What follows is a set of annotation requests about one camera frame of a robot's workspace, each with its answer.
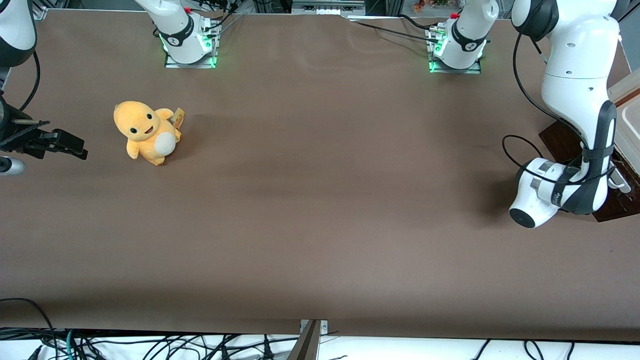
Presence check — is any yellow plush toy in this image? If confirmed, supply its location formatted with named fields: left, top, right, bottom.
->
left=113, top=100, right=185, bottom=167

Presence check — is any short black table cable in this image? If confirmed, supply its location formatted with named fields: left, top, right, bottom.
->
left=397, top=13, right=441, bottom=32

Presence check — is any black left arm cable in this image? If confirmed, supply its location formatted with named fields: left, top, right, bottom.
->
left=502, top=20, right=616, bottom=187

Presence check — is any aluminium camera post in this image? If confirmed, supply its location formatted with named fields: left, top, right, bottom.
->
left=286, top=320, right=322, bottom=360

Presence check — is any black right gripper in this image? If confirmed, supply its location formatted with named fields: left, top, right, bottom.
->
left=0, top=95, right=89, bottom=161

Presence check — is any brown table cover sheet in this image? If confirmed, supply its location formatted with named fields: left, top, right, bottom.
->
left=0, top=8, right=640, bottom=343

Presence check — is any small metal post bracket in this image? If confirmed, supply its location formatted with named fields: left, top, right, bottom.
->
left=299, top=319, right=329, bottom=335

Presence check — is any long black table cable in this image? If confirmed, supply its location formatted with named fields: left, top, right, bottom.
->
left=349, top=20, right=442, bottom=44

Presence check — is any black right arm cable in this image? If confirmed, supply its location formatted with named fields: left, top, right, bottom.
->
left=18, top=50, right=41, bottom=112

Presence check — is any grey background device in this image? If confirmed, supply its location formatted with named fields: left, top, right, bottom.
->
left=291, top=0, right=367, bottom=17

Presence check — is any long black tangled cable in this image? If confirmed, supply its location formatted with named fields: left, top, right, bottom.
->
left=75, top=334, right=301, bottom=360

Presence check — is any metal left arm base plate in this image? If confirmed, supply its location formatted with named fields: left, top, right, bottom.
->
left=428, top=26, right=483, bottom=75

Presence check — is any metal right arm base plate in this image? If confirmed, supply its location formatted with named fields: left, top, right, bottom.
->
left=164, top=20, right=219, bottom=70

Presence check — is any dark wooden drawer front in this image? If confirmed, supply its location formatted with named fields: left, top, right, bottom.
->
left=539, top=120, right=640, bottom=223

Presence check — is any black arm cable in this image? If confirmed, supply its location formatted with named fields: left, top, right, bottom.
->
left=502, top=20, right=616, bottom=187
left=18, top=50, right=41, bottom=112

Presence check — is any black looped floor cable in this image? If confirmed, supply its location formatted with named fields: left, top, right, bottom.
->
left=0, top=298, right=57, bottom=351

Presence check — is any aluminium frame corner profile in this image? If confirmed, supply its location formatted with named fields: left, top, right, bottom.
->
left=618, top=0, right=640, bottom=24

